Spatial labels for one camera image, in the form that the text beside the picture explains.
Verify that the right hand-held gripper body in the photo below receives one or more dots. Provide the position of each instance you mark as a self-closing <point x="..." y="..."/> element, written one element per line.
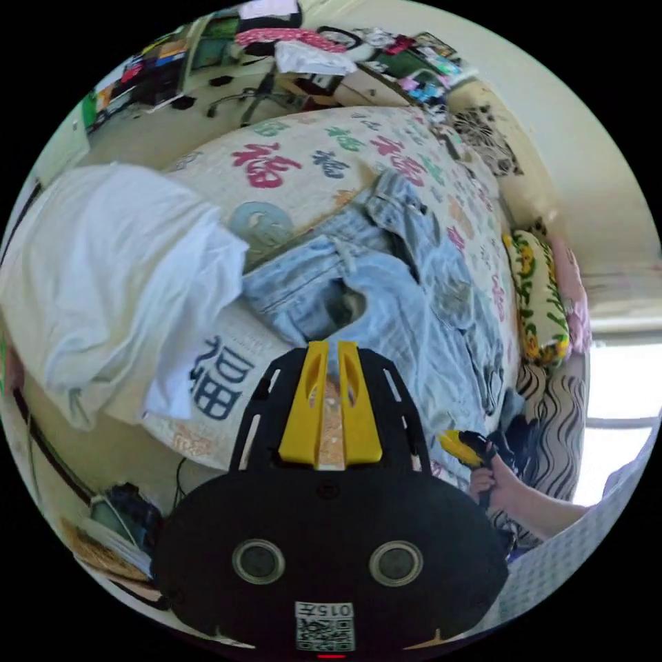
<point x="488" y="455"/>

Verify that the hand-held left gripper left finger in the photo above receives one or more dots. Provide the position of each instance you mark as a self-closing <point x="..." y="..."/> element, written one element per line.
<point x="305" y="408"/>

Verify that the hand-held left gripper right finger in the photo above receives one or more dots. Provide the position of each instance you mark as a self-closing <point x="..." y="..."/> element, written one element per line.
<point x="362" y="414"/>

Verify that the light blue jeans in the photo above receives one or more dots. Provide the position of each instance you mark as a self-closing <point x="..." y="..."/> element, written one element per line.
<point x="398" y="305"/>

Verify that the person's right forearm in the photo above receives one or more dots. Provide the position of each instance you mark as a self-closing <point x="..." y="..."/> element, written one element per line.
<point x="548" y="509"/>

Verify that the person's right hand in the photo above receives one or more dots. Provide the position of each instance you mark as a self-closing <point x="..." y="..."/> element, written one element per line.
<point x="491" y="488"/>

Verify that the black white striped blanket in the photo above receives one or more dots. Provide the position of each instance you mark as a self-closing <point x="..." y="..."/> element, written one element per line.
<point x="553" y="419"/>

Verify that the person's body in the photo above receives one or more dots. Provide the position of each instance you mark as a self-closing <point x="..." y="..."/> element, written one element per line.
<point x="579" y="543"/>

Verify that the window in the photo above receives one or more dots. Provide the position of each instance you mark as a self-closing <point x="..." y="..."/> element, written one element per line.
<point x="626" y="382"/>

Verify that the yellow green floral pillow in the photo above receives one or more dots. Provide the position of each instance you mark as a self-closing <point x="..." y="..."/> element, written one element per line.
<point x="538" y="305"/>

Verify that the pink pillow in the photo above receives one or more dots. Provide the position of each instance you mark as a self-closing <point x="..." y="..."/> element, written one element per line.
<point x="571" y="295"/>

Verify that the white garment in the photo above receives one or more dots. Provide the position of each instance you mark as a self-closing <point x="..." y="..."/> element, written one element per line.
<point x="114" y="279"/>

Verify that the bed with printed quilt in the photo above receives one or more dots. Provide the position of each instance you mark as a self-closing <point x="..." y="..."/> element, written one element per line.
<point x="320" y="176"/>

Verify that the stack of books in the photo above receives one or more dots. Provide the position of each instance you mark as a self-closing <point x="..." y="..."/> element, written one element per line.
<point x="108" y="543"/>

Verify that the black white patterned cushion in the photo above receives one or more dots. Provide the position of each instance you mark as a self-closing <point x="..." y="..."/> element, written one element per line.
<point x="486" y="139"/>

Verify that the office chair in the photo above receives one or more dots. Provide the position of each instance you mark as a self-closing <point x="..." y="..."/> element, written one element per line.
<point x="258" y="88"/>

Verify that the cluttered desk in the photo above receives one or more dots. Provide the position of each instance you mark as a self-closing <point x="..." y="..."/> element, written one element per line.
<point x="393" y="62"/>

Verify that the cluttered shelf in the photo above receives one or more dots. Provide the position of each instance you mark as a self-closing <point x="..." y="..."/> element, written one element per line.
<point x="150" y="67"/>

